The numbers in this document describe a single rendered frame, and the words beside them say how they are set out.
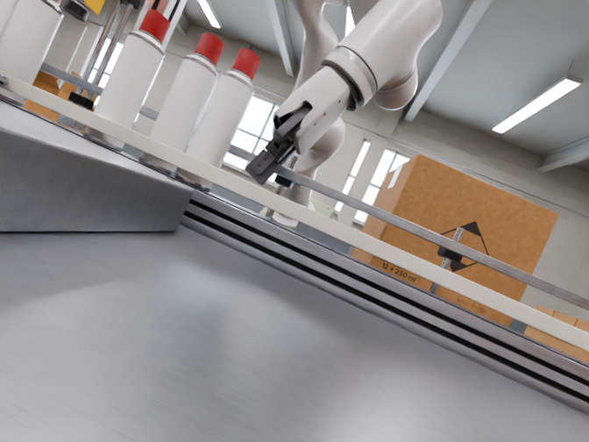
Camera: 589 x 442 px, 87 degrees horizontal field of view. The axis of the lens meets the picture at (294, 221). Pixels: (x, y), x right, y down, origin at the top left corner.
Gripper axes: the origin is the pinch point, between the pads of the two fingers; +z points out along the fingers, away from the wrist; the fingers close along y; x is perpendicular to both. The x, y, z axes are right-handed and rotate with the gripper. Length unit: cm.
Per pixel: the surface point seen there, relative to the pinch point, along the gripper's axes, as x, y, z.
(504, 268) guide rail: 34.6, -3.2, -13.7
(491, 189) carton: 30.7, -20.7, -28.8
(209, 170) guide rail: -3.5, 4.4, 5.1
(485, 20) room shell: -18, -299, -287
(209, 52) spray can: -16.5, 1.7, -6.3
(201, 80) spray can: -14.2, 2.1, -2.7
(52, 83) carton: -153, -119, 46
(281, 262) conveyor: 11.4, 5.5, 6.9
